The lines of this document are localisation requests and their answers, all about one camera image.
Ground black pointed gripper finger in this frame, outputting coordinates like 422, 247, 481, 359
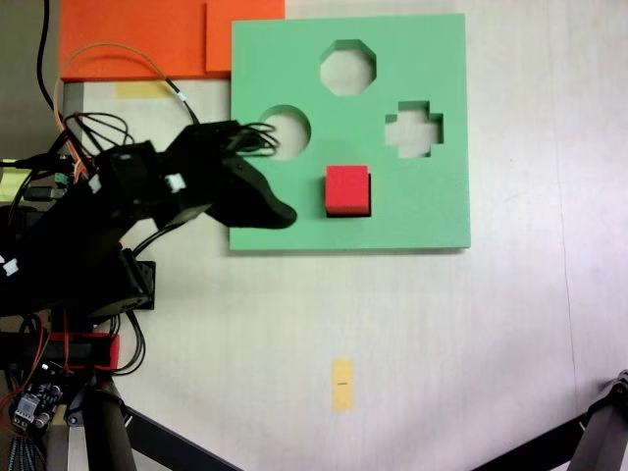
208, 155, 298, 231

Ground red square block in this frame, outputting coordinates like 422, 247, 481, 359
324, 164, 373, 219

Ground large orange foam block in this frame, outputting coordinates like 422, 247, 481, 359
58, 0, 233, 82

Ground yellow tape strip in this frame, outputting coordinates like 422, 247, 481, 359
116, 80, 172, 100

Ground green foam shape board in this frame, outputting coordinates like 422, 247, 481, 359
228, 13, 473, 254

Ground black USB plug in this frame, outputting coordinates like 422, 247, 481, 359
23, 185, 65, 201

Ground yellow sticky note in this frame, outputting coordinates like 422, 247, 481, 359
0, 169, 26, 201

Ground yellow tape marker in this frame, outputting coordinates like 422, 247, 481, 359
332, 358, 355, 413

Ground red base clamp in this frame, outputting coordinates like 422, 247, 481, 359
47, 331, 122, 370

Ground black tripod leg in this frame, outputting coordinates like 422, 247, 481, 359
81, 385, 241, 471
469, 369, 628, 471

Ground black power converter board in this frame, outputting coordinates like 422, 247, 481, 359
8, 361, 66, 435

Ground thin black wire bundle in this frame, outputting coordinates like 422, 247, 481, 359
165, 76, 202, 127

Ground orange wire loop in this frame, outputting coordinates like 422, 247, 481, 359
52, 42, 171, 171

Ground circuit board with wires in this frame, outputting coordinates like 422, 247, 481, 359
51, 152, 99, 188

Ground thick black cable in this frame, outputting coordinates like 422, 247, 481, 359
35, 0, 56, 113

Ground braided black white cable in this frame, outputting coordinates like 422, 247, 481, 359
5, 431, 36, 471

